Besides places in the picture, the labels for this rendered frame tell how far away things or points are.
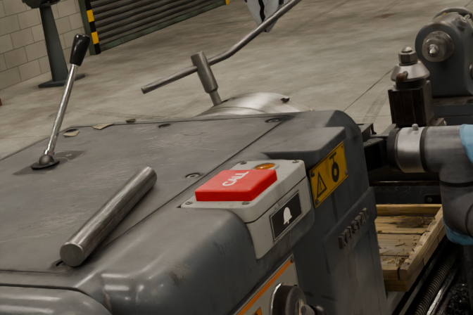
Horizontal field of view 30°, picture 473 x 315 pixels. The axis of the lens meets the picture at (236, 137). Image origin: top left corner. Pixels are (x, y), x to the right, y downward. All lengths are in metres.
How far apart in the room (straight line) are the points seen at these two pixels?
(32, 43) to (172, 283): 10.56
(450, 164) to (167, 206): 0.70
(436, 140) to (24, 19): 9.91
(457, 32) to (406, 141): 0.95
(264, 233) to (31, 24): 10.49
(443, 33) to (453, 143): 0.97
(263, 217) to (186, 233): 0.09
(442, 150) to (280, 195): 0.63
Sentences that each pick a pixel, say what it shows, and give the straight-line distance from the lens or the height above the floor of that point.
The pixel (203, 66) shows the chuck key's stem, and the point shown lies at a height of 1.29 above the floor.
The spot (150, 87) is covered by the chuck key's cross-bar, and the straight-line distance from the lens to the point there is 1.33.
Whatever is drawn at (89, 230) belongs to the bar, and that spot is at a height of 1.27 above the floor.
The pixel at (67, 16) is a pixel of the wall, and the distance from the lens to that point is 11.85.
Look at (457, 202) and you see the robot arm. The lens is 1.45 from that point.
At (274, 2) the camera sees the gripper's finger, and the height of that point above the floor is 1.36.
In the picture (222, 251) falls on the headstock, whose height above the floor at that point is 1.24.
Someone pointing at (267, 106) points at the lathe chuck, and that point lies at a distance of 1.30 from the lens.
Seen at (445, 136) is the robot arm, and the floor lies 1.11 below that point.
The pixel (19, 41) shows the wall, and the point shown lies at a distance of 11.04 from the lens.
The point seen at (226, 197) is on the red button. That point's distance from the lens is 0.81.
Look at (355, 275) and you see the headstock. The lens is 1.10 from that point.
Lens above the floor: 1.51
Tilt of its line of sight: 14 degrees down
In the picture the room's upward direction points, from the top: 10 degrees counter-clockwise
